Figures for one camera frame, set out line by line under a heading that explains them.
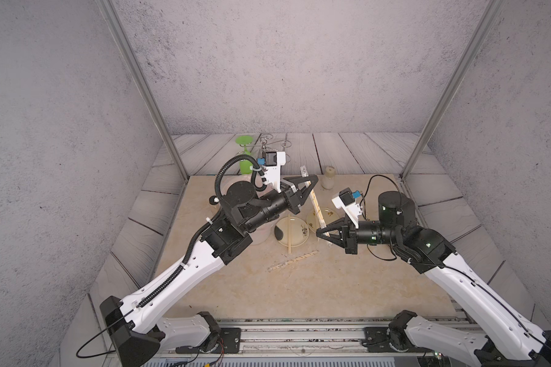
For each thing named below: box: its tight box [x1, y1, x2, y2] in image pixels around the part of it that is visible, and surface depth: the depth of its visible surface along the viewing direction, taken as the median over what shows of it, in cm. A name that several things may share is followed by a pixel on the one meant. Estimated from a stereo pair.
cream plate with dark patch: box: [273, 216, 310, 247], surface depth 101 cm
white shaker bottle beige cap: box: [321, 165, 336, 191], surface depth 113 cm
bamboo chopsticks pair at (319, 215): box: [299, 165, 331, 238], surface depth 58 cm
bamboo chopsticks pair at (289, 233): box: [287, 213, 292, 254], surface depth 100 cm
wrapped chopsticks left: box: [267, 249, 320, 273], surface depth 93 cm
